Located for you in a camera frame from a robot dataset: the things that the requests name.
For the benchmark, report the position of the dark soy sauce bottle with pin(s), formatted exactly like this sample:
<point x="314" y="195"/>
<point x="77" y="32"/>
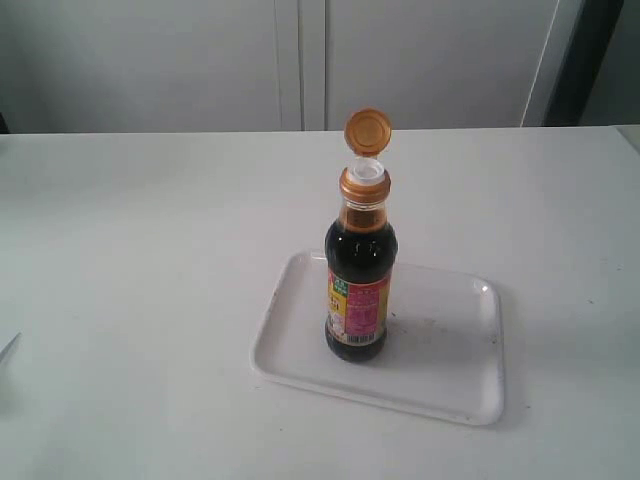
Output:
<point x="361" y="245"/>

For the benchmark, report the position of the white plastic tray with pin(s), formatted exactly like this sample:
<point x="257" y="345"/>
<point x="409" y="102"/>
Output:
<point x="443" y="357"/>

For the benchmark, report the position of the white cabinet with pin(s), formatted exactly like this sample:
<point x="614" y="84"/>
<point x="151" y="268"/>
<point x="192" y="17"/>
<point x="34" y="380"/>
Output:
<point x="187" y="66"/>

